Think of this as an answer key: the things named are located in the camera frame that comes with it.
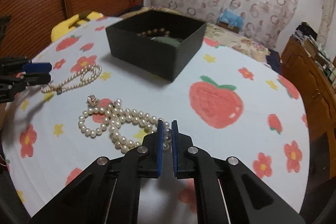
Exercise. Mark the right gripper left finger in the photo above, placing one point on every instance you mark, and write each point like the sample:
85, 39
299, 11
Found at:
107, 191

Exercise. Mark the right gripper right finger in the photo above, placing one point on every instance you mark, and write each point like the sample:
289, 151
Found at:
227, 191

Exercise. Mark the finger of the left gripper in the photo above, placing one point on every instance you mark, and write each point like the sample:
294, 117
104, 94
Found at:
11, 85
15, 65

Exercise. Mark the pale green jade bangle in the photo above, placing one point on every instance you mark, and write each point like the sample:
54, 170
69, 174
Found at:
167, 40

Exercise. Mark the yellow plush toy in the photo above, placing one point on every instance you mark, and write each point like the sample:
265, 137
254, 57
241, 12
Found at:
72, 23

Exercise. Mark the strawberry print white cloth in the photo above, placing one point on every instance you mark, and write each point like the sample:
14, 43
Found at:
227, 102

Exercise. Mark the wooden sideboard cabinet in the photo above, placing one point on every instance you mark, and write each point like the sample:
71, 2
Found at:
316, 92

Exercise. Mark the black square storage box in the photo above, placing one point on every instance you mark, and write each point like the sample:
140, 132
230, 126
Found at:
130, 41

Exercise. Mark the cardboard box with blue bag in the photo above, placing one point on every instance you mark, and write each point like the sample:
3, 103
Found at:
230, 21

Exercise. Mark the pile of folded clothes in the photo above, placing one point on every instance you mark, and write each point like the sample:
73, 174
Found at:
307, 37

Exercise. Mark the tied beige side curtain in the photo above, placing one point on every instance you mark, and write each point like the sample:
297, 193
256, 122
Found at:
328, 8

